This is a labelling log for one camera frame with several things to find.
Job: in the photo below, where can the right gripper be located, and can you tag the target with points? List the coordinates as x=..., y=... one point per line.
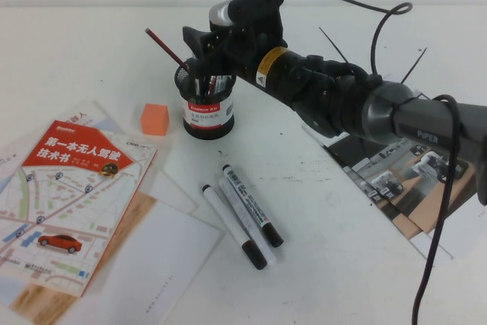
x=247, y=43

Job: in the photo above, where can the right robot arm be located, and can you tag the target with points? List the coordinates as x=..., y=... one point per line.
x=380, y=108

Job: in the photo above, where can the black mesh pen holder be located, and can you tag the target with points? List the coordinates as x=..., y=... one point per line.
x=207, y=117

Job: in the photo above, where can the white translucent pen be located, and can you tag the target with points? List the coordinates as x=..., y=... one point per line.
x=264, y=254

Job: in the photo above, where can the red pencil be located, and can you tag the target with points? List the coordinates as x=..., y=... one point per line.
x=165, y=47

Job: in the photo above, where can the orange foam cube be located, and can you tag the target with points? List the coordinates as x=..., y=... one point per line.
x=154, y=119

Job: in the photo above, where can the brochure with red title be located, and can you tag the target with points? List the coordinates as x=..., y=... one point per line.
x=102, y=117

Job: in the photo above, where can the black zip tie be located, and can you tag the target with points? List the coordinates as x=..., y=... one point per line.
x=414, y=64
x=335, y=45

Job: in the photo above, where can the white glossy paper sheet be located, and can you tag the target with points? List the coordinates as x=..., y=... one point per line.
x=173, y=192

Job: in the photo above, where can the printed marker black cap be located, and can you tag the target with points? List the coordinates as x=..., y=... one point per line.
x=249, y=203

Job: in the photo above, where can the plain white marker black cap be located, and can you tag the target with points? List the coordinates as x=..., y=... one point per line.
x=232, y=226

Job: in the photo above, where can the orange car map book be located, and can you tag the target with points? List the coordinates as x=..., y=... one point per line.
x=76, y=203

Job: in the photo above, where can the white sheet with wood print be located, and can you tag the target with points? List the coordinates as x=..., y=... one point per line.
x=171, y=256

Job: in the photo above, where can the robot lab photo brochure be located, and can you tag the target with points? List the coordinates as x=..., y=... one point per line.
x=399, y=192

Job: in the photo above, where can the white brochure under photo brochure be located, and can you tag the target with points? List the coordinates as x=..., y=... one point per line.
x=433, y=247

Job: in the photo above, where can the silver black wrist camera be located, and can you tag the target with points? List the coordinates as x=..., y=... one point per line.
x=247, y=3

